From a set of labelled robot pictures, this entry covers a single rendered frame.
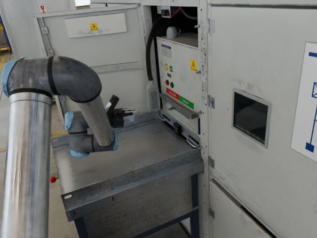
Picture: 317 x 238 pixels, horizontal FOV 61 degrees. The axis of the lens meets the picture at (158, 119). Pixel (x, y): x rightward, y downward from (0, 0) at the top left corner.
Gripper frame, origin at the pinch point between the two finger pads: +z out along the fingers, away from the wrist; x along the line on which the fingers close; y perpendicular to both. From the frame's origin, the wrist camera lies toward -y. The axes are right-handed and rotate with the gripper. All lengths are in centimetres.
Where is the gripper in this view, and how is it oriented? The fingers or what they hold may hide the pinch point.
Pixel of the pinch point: (137, 110)
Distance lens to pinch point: 144.9
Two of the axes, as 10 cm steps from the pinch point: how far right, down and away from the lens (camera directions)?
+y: -0.6, 9.3, 3.5
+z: 9.0, -1.0, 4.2
